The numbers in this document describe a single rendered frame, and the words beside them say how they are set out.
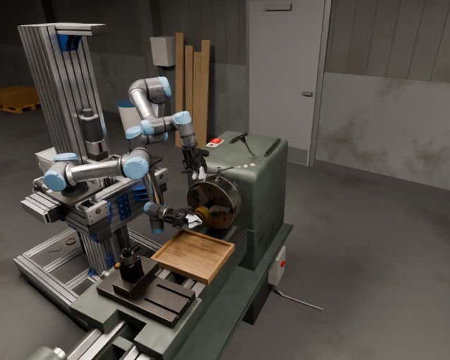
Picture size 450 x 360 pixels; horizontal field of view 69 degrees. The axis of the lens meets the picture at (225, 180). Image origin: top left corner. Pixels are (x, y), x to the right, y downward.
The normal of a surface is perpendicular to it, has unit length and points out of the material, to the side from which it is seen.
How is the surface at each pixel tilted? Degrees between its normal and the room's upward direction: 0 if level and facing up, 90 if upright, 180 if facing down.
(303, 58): 90
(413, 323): 0
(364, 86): 90
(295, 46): 90
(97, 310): 0
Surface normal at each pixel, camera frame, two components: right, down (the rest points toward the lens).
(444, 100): -0.59, 0.40
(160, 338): -0.04, -0.88
